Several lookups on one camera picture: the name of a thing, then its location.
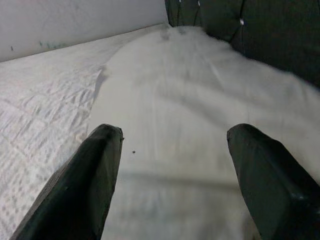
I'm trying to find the dark tufted headboard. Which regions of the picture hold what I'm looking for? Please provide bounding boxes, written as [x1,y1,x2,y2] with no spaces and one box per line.
[164,0,320,90]

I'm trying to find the beige pillow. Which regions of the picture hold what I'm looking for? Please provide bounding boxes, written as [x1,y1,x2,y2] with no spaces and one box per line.
[91,26,320,240]

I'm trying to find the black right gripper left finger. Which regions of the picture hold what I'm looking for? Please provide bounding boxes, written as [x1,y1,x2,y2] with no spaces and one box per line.
[9,123,125,240]

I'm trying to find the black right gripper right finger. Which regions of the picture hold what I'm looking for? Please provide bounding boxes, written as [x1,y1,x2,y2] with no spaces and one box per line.
[226,123,320,240]

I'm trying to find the grey white quilted mattress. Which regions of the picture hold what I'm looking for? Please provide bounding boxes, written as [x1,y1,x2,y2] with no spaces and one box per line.
[0,23,173,240]

